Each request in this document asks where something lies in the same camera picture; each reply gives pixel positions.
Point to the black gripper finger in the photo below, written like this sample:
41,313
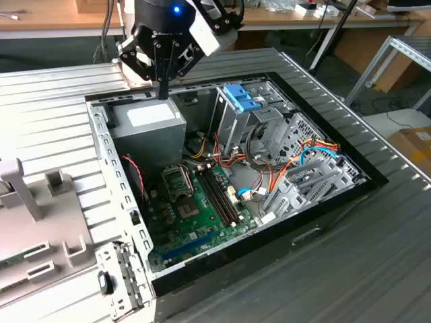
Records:
138,57
187,55

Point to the grey metal disk bay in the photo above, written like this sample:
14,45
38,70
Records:
295,200

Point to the small brown cardboard box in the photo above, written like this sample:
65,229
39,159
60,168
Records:
94,6

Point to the blue plastic drive latch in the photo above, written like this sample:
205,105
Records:
240,97

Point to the long wooden desk white legs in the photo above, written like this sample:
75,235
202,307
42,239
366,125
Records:
259,19

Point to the grey metal drive cage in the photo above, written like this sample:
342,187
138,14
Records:
229,124

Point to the grey power supply unit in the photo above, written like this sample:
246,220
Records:
148,141

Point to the wooden desk with box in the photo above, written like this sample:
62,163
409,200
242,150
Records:
50,18

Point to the clear bags of parts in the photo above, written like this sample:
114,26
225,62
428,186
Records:
269,4

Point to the black case fan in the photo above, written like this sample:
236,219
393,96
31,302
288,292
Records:
133,178

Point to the white box red button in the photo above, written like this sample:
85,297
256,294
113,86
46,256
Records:
304,10

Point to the black RAM slot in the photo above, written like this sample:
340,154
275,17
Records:
216,198
225,194

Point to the white flat box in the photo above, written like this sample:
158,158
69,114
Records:
328,12

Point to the CPU socket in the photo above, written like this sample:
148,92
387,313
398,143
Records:
187,208

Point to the black tripod leg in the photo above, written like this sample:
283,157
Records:
345,13

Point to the green motherboard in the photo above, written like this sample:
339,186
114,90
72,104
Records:
202,232

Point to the loose white plug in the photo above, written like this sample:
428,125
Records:
267,219

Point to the grey parts rack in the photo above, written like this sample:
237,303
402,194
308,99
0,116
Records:
50,218

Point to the blue expansion slot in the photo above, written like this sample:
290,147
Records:
188,245

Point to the large brown cardboard box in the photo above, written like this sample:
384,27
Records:
397,72

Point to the open black PC case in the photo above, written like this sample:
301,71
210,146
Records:
235,266

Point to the white flat panel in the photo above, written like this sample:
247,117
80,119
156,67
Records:
397,122

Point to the black monitor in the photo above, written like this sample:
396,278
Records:
404,5

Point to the small black blue knob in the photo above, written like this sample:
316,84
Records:
105,284

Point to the green circuit board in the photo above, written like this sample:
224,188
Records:
13,259

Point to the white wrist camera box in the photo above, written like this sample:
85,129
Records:
203,35

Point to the square brown base plate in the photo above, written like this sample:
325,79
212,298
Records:
139,85

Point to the perforated grey metal bracket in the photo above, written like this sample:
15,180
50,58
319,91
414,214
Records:
296,134

